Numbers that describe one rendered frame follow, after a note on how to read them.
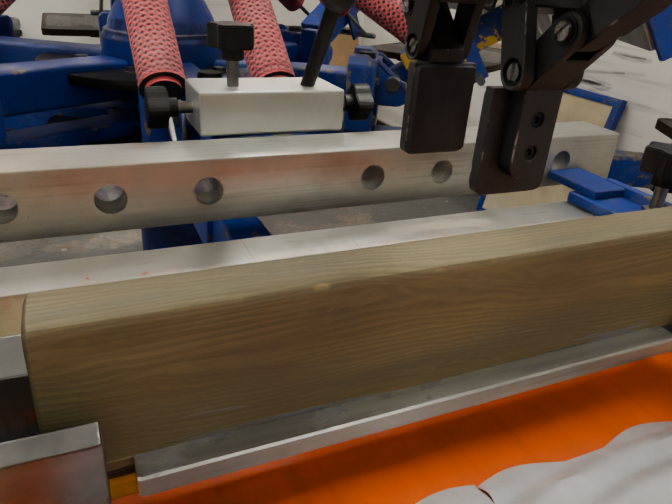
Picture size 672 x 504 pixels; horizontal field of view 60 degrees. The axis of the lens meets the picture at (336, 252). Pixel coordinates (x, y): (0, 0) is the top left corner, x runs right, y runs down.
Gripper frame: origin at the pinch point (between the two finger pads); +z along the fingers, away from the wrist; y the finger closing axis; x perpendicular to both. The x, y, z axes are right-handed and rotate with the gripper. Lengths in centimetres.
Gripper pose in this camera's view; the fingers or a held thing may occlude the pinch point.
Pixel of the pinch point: (472, 125)
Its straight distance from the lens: 25.3
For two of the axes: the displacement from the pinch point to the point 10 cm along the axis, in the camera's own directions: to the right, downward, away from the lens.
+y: 4.0, 4.3, -8.1
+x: 9.1, -1.2, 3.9
